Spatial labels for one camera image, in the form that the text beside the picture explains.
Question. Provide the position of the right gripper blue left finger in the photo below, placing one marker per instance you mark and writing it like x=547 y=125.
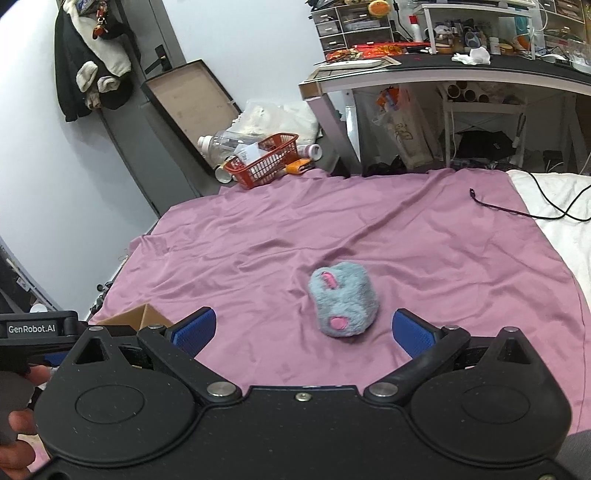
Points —
x=173 y=349

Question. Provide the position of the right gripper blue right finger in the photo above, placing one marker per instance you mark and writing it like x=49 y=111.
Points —
x=433 y=351

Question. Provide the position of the person's left hand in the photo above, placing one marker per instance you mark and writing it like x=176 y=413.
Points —
x=19 y=455

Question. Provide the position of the open brown cardboard box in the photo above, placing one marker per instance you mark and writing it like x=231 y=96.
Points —
x=138 y=318

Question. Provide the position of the grey plush mouse toy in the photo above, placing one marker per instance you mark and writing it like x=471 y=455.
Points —
x=345 y=299

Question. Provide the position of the purple bed sheet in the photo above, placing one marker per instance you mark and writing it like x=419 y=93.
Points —
x=452 y=247

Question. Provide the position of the grey door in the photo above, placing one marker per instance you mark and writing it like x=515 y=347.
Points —
x=165 y=168

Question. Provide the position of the clear plastic bottle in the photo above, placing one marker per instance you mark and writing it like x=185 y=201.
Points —
x=216 y=148

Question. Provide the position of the white bed sheet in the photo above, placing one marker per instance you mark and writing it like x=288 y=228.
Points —
x=562 y=202

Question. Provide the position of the orange bottle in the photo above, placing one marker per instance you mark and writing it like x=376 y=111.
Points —
x=300 y=166

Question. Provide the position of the red plastic basket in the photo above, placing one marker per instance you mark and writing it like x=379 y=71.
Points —
x=254 y=167

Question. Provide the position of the printed shopping bag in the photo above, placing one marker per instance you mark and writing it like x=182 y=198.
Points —
x=400 y=115

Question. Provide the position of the white plastic bag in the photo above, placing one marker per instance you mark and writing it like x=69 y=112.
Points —
x=264 y=118

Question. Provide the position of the black framed board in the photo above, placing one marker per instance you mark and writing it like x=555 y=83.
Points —
x=192 y=103

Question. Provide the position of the black-top desk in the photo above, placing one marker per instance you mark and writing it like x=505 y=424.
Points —
x=420 y=68

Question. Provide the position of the hanging clothes on door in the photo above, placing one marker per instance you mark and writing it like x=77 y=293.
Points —
x=92 y=68

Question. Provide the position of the white drawer organizer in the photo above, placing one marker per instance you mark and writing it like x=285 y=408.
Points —
x=347 y=24

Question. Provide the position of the orange plush on organizer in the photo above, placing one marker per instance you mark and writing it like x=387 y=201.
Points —
x=379 y=8

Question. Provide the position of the white monitor riser shelf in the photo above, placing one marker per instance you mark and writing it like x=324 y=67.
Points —
x=513 y=27

